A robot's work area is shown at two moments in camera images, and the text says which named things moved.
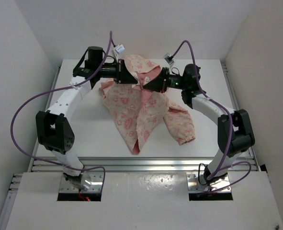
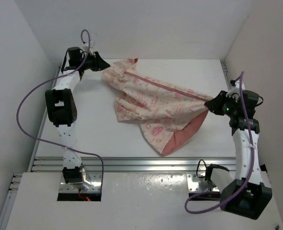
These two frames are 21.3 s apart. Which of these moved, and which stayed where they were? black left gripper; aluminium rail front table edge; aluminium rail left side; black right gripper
Moved: black left gripper; black right gripper
Stayed: aluminium rail left side; aluminium rail front table edge
